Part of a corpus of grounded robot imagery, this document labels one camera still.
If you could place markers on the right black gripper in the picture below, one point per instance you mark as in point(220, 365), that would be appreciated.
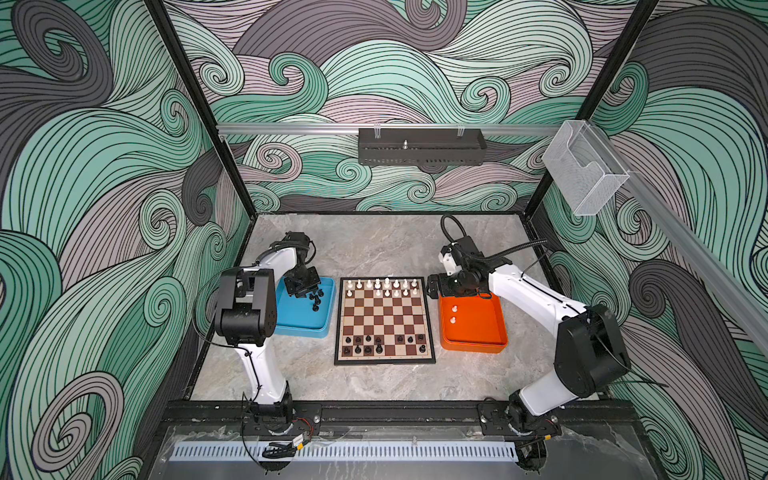
point(444, 288)

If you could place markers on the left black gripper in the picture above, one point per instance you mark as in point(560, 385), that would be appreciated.
point(311, 286)

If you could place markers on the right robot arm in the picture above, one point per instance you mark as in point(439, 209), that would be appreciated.
point(590, 352)

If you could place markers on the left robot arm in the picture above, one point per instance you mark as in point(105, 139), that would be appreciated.
point(246, 315)

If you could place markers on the folding chess board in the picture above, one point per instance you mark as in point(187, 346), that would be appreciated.
point(383, 321)

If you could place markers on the blue plastic tray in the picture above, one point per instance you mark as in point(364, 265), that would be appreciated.
point(301, 317)

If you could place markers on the orange plastic tray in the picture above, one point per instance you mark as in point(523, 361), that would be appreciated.
point(480, 325)

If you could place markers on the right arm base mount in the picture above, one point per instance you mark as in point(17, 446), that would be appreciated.
point(513, 420)

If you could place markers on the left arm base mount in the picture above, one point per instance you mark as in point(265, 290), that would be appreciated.
point(281, 419)

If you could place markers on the black perforated wall shelf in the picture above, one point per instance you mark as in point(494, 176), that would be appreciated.
point(430, 149)

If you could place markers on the clear plastic wall bin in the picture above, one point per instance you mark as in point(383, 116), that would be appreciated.
point(585, 166)

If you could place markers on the white slotted cable duct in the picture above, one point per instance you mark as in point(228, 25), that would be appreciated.
point(429, 451)

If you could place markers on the aluminium rail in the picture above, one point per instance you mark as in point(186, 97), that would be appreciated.
point(286, 128)

